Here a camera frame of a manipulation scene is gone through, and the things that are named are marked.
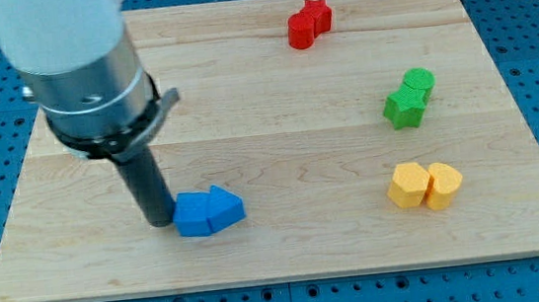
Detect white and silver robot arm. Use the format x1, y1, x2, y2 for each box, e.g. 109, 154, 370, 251
0, 0, 178, 164

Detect red cylinder block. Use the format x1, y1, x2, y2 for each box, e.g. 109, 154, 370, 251
287, 12, 315, 50

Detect blue square block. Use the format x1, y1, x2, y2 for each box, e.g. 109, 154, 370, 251
173, 191, 213, 238

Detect red star block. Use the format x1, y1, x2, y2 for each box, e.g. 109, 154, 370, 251
301, 0, 333, 38

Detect green cylinder block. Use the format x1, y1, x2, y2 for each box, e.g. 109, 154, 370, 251
403, 67, 435, 105

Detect blue triangular block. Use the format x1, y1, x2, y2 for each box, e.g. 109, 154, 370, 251
206, 185, 246, 233

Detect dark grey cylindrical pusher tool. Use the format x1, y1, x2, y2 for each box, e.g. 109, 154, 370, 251
114, 148, 176, 228

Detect green star block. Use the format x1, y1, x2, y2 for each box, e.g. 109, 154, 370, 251
383, 84, 426, 130

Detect light wooden board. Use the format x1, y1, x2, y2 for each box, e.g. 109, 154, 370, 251
0, 0, 539, 302

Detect yellow hexagon block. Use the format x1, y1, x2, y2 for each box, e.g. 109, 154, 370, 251
387, 162, 430, 208

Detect yellow heart block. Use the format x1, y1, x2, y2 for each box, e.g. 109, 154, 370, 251
424, 162, 464, 210

